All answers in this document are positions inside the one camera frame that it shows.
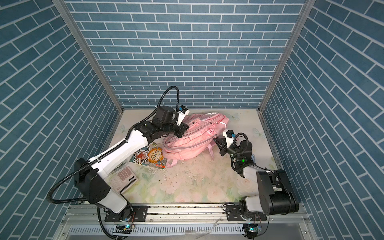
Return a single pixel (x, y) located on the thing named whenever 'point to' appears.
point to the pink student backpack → (196, 140)
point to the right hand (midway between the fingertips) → (214, 137)
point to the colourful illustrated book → (150, 155)
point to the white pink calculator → (123, 179)
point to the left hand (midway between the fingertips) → (188, 126)
